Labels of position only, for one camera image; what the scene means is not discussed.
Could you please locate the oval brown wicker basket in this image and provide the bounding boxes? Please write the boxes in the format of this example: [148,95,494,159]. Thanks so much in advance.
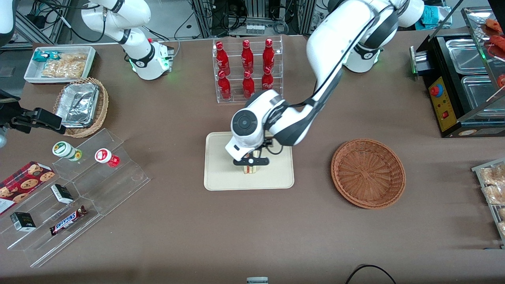
[53,77,109,138]

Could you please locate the clear bag of crackers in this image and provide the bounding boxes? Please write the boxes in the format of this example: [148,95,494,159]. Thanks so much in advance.
[41,60,86,79]
[59,53,88,64]

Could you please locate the clear acrylic step shelf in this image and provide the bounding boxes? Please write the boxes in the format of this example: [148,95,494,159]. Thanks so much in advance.
[0,183,104,269]
[52,128,151,216]

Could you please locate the brown Snickers bar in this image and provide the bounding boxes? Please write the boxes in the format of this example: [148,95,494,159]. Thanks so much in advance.
[49,206,87,236]

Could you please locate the clear acrylic bottle rack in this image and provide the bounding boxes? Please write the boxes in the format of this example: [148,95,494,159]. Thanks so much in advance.
[212,35,284,104]

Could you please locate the triangular sandwich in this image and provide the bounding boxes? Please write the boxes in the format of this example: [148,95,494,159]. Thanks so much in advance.
[242,149,261,175]

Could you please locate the teal snack packet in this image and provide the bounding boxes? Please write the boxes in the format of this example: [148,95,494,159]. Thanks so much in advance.
[33,50,64,63]

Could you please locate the grey wire pastry rack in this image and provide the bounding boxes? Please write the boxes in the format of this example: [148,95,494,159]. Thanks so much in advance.
[471,158,505,250]

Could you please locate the aluminium equipment frame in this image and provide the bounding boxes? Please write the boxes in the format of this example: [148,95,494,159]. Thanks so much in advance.
[189,0,316,39]

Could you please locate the steel warmer pan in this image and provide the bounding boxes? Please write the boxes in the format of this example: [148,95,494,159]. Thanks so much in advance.
[445,38,490,75]
[460,75,505,119]

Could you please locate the red cola bottle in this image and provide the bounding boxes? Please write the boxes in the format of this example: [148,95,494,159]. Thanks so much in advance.
[263,38,275,72]
[215,41,230,75]
[218,70,232,100]
[261,66,275,91]
[241,39,254,74]
[242,70,256,99]

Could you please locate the aluminium profile stand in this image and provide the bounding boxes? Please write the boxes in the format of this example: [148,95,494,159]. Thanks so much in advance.
[12,0,73,47]

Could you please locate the green lid white cup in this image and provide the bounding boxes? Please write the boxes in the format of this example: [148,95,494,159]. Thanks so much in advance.
[52,141,82,162]

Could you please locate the black floor cable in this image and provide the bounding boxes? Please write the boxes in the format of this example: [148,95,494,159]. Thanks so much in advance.
[345,264,397,284]

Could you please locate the small black white carton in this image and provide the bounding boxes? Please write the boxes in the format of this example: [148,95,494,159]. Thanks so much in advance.
[50,184,74,204]
[10,212,37,232]

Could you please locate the white rectangular snack bin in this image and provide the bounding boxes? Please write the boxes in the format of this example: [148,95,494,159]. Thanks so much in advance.
[24,46,97,84]

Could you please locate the red tartan cookie box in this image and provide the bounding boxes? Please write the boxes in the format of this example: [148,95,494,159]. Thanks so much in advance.
[0,161,56,217]

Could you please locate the round brown wicker basket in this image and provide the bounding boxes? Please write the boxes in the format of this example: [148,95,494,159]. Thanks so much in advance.
[331,138,406,209]

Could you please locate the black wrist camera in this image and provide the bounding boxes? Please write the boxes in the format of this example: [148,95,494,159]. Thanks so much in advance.
[258,136,283,155]

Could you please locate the stacked aluminium foil containers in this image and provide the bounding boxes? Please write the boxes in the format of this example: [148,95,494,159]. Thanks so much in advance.
[55,83,100,128]

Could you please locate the red lid white cup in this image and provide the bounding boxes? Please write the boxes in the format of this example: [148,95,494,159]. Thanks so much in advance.
[95,148,120,168]

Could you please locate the beige rectangular serving tray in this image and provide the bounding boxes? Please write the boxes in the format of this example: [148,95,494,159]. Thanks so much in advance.
[204,131,295,191]

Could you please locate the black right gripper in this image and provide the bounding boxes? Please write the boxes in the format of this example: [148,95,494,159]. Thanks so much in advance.
[11,107,67,135]

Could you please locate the black food warmer cabinet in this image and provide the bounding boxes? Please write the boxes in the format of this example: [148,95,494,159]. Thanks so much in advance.
[410,6,505,138]

